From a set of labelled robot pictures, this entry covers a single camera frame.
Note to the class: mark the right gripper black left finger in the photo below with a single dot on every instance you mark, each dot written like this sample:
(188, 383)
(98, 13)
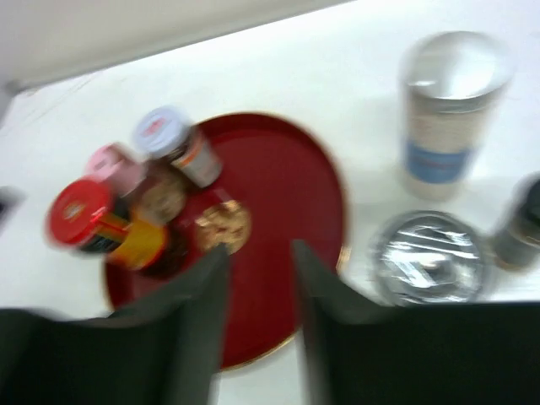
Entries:
(161, 349)

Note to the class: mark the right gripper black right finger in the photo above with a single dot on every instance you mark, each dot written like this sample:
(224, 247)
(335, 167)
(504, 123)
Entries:
(359, 352)

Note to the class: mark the clear dome cap bottle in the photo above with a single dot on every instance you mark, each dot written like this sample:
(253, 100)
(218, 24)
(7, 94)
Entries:
(430, 257)

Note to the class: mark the small black cap spice bottle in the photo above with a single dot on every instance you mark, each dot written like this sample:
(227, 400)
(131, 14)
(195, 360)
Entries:
(515, 243)

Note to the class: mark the red cap sauce jar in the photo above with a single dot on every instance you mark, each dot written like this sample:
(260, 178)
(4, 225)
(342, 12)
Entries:
(89, 217)

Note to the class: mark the pink cap spice bottle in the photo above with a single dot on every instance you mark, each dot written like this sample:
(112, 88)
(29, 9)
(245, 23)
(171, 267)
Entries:
(159, 195)

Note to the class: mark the dark jar white lid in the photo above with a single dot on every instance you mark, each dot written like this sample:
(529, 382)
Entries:
(167, 135)

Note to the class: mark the tall blue label salt bottle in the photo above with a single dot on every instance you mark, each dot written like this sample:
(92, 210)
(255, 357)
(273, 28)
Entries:
(451, 82)

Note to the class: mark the red round tray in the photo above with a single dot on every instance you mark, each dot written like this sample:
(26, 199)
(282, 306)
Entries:
(292, 190)

